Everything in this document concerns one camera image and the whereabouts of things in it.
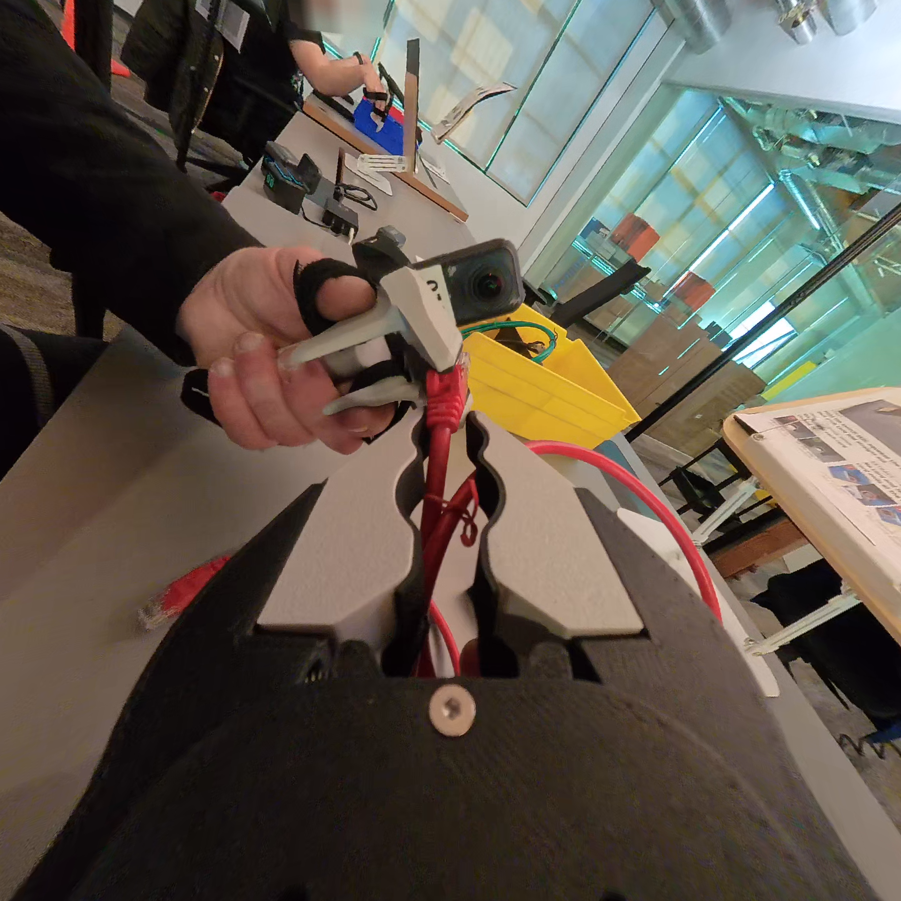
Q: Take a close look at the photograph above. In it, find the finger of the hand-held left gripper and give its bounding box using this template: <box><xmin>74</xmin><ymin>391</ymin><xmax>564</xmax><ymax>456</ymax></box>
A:
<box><xmin>384</xmin><ymin>269</ymin><xmax>467</xmax><ymax>373</ymax></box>

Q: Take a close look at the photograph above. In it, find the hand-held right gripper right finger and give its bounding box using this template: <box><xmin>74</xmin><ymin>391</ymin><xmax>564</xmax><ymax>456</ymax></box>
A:
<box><xmin>465</xmin><ymin>412</ymin><xmax>647</xmax><ymax>663</ymax></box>

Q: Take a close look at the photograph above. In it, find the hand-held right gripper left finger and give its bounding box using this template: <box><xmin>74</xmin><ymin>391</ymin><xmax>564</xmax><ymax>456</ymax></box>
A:
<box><xmin>255</xmin><ymin>421</ymin><xmax>427</xmax><ymax>670</ymax></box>

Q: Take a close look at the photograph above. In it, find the red ethernet cable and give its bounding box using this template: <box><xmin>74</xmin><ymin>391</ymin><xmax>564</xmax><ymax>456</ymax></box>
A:
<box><xmin>137</xmin><ymin>355</ymin><xmax>725</xmax><ymax>680</ymax></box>

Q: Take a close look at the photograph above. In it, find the green ethernet cable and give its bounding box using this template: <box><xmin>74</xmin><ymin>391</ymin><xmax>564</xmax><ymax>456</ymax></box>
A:
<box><xmin>461</xmin><ymin>319</ymin><xmax>562</xmax><ymax>365</ymax></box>

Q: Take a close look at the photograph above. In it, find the yellow plastic bin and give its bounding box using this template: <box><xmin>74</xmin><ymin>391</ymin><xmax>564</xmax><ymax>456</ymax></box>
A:
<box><xmin>461</xmin><ymin>303</ymin><xmax>643</xmax><ymax>449</ymax></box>

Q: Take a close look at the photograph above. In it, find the person's left hand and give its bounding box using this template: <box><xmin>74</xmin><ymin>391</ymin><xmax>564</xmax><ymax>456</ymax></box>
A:
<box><xmin>179</xmin><ymin>245</ymin><xmax>395</xmax><ymax>455</ymax></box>

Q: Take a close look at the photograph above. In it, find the grey usb hub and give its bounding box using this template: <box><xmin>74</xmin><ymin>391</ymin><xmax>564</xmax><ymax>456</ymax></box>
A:
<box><xmin>303</xmin><ymin>179</ymin><xmax>361</xmax><ymax>242</ymax></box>

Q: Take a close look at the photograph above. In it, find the orange storage box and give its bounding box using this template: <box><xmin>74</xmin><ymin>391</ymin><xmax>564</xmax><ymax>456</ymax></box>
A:
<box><xmin>611</xmin><ymin>213</ymin><xmax>659</xmax><ymax>260</ymax></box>
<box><xmin>674</xmin><ymin>271</ymin><xmax>718</xmax><ymax>311</ymax></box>

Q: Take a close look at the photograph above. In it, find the blue plastic object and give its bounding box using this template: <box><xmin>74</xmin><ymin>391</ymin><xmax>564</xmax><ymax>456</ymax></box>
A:
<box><xmin>352</xmin><ymin>95</ymin><xmax>423</xmax><ymax>156</ymax></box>

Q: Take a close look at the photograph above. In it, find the black charger with teal lights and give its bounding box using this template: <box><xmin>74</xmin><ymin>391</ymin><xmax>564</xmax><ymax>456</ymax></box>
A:
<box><xmin>260</xmin><ymin>141</ymin><xmax>321</xmax><ymax>214</ymax></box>

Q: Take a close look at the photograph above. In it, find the brown cardboard box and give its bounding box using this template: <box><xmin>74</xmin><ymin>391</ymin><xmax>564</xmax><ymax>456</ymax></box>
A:
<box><xmin>609</xmin><ymin>310</ymin><xmax>766</xmax><ymax>437</ymax></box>

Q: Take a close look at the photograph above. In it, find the white board stand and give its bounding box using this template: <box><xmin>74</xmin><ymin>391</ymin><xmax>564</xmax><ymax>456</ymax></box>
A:
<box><xmin>619</xmin><ymin>479</ymin><xmax>863</xmax><ymax>698</ymax></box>

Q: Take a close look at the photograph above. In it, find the wooden instruction board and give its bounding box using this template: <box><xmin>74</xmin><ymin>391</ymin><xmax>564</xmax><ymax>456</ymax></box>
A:
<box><xmin>724</xmin><ymin>386</ymin><xmax>901</xmax><ymax>645</ymax></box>

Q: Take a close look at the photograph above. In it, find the black pole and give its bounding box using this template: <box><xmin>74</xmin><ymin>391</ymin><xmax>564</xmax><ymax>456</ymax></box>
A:
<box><xmin>628</xmin><ymin>204</ymin><xmax>901</xmax><ymax>439</ymax></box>

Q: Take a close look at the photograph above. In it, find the person's dark clothing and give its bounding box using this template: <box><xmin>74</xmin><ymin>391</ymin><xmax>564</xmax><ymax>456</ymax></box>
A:
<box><xmin>0</xmin><ymin>324</ymin><xmax>110</xmax><ymax>480</ymax></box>

